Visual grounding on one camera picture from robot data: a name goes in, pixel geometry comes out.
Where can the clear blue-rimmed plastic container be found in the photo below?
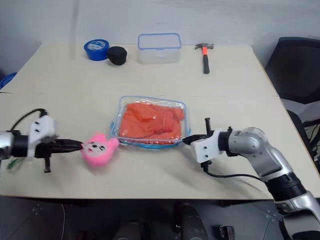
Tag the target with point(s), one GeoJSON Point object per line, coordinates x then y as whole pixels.
{"type": "Point", "coordinates": [159, 48]}

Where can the small black block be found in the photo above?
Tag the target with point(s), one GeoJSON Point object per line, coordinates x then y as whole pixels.
{"type": "Point", "coordinates": [227, 232]}

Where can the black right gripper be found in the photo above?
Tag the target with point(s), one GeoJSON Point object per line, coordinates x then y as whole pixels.
{"type": "Point", "coordinates": [207, 125]}

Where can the blue round object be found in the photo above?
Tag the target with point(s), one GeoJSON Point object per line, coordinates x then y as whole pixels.
{"type": "Point", "coordinates": [7, 80]}

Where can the pink plush toy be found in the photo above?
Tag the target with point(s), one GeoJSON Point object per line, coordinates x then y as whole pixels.
{"type": "Point", "coordinates": [98, 151]}

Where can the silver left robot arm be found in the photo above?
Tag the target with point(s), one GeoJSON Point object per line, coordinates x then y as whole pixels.
{"type": "Point", "coordinates": [7, 147]}

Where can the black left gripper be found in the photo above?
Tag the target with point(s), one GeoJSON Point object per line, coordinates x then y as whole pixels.
{"type": "Point", "coordinates": [46, 148]}

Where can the black office chair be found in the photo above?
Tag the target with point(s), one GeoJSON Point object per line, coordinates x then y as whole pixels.
{"type": "Point", "coordinates": [295, 70]}

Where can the orange cloth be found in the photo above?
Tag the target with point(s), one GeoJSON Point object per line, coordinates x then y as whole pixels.
{"type": "Point", "coordinates": [152, 122]}

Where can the clear plastic pouch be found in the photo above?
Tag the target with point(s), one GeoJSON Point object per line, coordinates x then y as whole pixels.
{"type": "Point", "coordinates": [152, 122]}

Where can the black round case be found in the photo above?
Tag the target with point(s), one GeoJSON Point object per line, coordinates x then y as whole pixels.
{"type": "Point", "coordinates": [117, 55]}

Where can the blue tape roll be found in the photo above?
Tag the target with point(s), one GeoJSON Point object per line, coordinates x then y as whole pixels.
{"type": "Point", "coordinates": [96, 48]}

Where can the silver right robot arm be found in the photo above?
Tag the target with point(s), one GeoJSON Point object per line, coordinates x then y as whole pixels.
{"type": "Point", "coordinates": [272, 160]}

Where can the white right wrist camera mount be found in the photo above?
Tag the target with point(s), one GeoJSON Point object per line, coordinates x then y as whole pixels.
{"type": "Point", "coordinates": [206, 147]}

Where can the orange black claw hammer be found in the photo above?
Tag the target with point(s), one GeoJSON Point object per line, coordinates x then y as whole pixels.
{"type": "Point", "coordinates": [205, 56]}

